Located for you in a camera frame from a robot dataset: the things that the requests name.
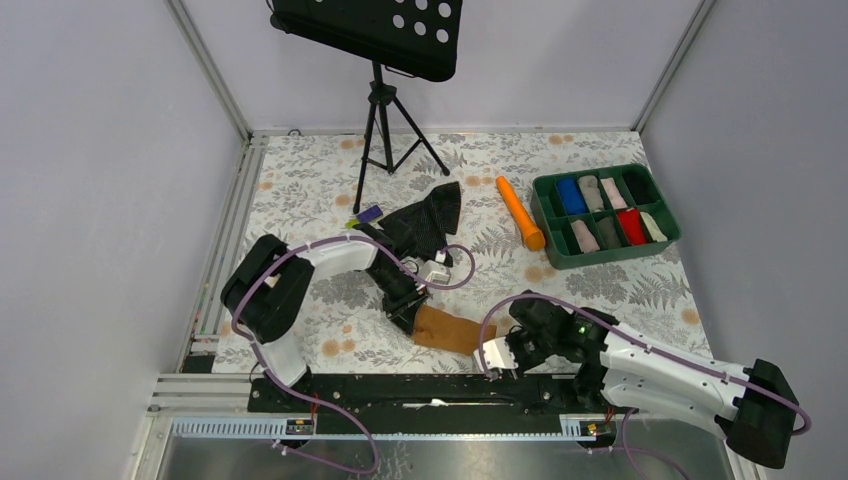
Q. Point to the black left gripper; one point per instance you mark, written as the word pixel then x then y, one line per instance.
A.
pixel 401 311

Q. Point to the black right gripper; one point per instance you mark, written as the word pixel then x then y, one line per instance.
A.
pixel 511 341

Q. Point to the brown boxer underwear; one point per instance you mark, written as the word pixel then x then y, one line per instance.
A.
pixel 434 328

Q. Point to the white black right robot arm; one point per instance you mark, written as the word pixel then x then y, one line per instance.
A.
pixel 753 409

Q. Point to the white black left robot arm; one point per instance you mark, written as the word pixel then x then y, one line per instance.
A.
pixel 266 292

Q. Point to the black striped underwear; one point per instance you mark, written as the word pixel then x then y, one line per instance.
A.
pixel 428 222

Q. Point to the beige-pink rolled underwear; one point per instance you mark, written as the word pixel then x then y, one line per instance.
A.
pixel 586 240

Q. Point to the blue rolled underwear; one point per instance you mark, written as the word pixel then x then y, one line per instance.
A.
pixel 571 196

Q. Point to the red rolled underwear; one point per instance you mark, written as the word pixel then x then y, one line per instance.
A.
pixel 630 221

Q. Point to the light grey rolled underwear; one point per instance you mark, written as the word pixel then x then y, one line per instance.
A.
pixel 590 190

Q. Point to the cream rolled underwear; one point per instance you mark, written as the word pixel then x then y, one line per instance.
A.
pixel 653 228

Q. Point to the pink rolled underwear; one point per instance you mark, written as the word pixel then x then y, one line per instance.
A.
pixel 613 193

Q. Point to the purple yellow small block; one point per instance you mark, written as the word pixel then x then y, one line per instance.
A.
pixel 366 216

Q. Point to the orange rolled cloth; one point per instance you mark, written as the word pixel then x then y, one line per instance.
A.
pixel 530 233

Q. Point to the green divided organizer tray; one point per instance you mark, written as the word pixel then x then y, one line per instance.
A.
pixel 639 189

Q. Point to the floral patterned table mat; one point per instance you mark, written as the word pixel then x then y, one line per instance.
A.
pixel 302 188

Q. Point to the black music stand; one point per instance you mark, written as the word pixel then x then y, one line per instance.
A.
pixel 415 39

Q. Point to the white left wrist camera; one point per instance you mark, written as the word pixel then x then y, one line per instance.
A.
pixel 436 271

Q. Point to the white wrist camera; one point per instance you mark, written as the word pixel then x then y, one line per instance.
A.
pixel 436 271
pixel 495 354

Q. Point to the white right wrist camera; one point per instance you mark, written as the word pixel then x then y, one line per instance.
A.
pixel 495 354

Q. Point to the black mounting base rail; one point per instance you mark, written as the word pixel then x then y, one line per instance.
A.
pixel 430 404

